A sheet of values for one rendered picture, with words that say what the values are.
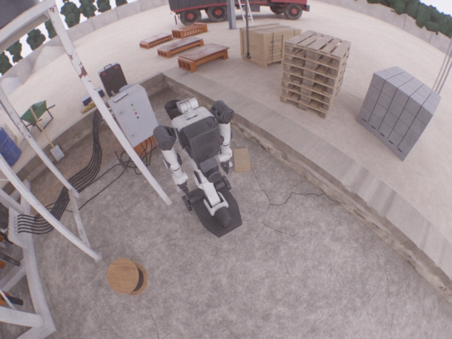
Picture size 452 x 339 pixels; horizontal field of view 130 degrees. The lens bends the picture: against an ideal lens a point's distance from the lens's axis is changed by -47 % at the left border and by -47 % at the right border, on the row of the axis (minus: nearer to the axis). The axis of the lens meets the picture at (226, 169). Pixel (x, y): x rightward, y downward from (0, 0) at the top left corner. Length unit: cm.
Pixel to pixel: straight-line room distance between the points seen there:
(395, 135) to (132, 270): 369
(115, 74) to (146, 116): 252
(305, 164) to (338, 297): 163
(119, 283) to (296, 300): 180
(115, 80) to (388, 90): 494
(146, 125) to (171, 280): 174
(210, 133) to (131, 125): 129
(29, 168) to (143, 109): 352
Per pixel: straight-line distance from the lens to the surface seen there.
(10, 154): 584
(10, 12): 194
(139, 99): 221
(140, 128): 236
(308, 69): 288
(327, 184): 248
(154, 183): 224
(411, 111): 298
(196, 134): 115
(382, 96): 308
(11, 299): 364
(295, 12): 1133
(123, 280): 224
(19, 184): 208
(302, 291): 220
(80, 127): 467
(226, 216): 193
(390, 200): 267
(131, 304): 244
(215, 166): 145
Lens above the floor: 212
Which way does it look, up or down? 52 degrees down
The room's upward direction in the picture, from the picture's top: 8 degrees counter-clockwise
